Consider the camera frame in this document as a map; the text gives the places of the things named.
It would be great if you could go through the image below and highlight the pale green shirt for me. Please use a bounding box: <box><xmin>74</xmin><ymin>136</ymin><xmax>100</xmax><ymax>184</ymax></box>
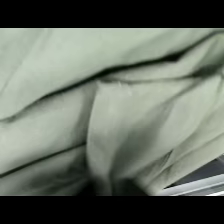
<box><xmin>0</xmin><ymin>27</ymin><xmax>224</xmax><ymax>197</ymax></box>

